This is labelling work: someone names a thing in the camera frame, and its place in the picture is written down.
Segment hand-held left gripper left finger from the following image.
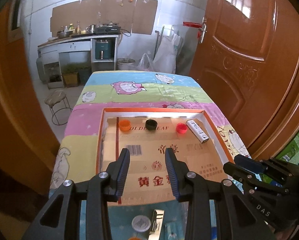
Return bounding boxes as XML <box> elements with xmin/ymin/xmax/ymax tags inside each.
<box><xmin>22</xmin><ymin>148</ymin><xmax>131</xmax><ymax>240</ymax></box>

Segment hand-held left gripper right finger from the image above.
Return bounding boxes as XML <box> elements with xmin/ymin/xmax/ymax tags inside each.
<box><xmin>164</xmin><ymin>148</ymin><xmax>276</xmax><ymax>240</ymax></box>

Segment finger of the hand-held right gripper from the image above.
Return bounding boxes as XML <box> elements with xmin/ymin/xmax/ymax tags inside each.
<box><xmin>234</xmin><ymin>154</ymin><xmax>299</xmax><ymax>188</ymax></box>
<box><xmin>223</xmin><ymin>161</ymin><xmax>290</xmax><ymax>198</ymax></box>

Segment shallow orange-rimmed cardboard box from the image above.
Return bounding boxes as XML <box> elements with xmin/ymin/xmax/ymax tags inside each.
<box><xmin>96</xmin><ymin>107</ymin><xmax>236</xmax><ymax>207</ymax></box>

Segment white bottle cap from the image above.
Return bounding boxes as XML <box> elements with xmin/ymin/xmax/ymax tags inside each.
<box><xmin>132</xmin><ymin>215</ymin><xmax>151</xmax><ymax>232</ymax></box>

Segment red bottle cap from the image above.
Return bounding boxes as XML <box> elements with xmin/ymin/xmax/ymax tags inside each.
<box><xmin>176</xmin><ymin>122</ymin><xmax>188</xmax><ymax>135</ymax></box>

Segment long white box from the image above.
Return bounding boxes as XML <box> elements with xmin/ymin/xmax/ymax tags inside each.
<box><xmin>186</xmin><ymin>119</ymin><xmax>210</xmax><ymax>144</ymax></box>

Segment black bottle cap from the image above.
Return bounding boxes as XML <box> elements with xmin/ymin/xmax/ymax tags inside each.
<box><xmin>145</xmin><ymin>119</ymin><xmax>158</xmax><ymax>131</ymax></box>

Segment green carton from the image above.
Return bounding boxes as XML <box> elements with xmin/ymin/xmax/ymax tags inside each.
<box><xmin>277</xmin><ymin>116</ymin><xmax>299</xmax><ymax>167</ymax></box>

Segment cartoon sheep printed tablecloth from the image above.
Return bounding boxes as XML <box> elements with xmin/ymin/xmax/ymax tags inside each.
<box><xmin>48</xmin><ymin>70</ymin><xmax>251</xmax><ymax>240</ymax></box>

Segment carved brown wooden door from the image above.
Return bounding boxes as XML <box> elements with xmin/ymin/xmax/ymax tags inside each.
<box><xmin>187</xmin><ymin>0</ymin><xmax>299</xmax><ymax>155</ymax></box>

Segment round metal stool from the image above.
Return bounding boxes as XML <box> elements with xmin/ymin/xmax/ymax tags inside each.
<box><xmin>45</xmin><ymin>90</ymin><xmax>73</xmax><ymax>126</ymax></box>

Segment dark plant pot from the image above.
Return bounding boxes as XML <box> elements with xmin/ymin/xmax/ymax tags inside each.
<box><xmin>78</xmin><ymin>66</ymin><xmax>92</xmax><ymax>85</ymax></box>

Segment round basin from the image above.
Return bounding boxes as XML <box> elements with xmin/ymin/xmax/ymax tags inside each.
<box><xmin>117</xmin><ymin>58</ymin><xmax>136</xmax><ymax>71</ymax></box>

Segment wooden plant crate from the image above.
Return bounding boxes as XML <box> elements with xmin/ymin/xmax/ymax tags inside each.
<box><xmin>62</xmin><ymin>65</ymin><xmax>79</xmax><ymax>88</ymax></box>

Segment white plastic bag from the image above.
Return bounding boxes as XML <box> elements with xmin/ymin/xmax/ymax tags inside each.
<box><xmin>137</xmin><ymin>53</ymin><xmax>155</xmax><ymax>72</ymax></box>

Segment white woven sack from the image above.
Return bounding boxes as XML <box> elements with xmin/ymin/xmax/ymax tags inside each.
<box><xmin>152</xmin><ymin>32</ymin><xmax>181</xmax><ymax>74</ymax></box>

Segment teal air fryer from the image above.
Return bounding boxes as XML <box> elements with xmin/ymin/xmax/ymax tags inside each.
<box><xmin>95</xmin><ymin>40</ymin><xmax>113</xmax><ymax>60</ymax></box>

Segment plain brown wooden door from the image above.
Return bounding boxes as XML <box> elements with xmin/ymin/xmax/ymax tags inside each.
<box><xmin>0</xmin><ymin>0</ymin><xmax>61</xmax><ymax>198</ymax></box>

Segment grey gas cylinder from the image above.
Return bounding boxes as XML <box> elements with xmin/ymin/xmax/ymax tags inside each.
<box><xmin>36</xmin><ymin>56</ymin><xmax>49</xmax><ymax>83</ymax></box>

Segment white kitchen counter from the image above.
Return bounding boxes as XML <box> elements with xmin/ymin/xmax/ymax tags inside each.
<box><xmin>37</xmin><ymin>34</ymin><xmax>120</xmax><ymax>72</ymax></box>

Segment black gas stove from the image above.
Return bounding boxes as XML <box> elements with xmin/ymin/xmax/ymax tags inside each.
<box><xmin>95</xmin><ymin>24</ymin><xmax>122</xmax><ymax>34</ymax></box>

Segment metal bowl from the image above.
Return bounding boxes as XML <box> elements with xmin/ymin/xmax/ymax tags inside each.
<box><xmin>57</xmin><ymin>30</ymin><xmax>74</xmax><ymax>39</ymax></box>

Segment metal door handle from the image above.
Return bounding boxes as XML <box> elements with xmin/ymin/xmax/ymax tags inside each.
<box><xmin>198</xmin><ymin>16</ymin><xmax>208</xmax><ymax>44</ymax></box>

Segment cardboard wall sheets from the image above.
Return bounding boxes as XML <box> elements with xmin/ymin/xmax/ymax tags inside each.
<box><xmin>51</xmin><ymin>0</ymin><xmax>158</xmax><ymax>35</ymax></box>

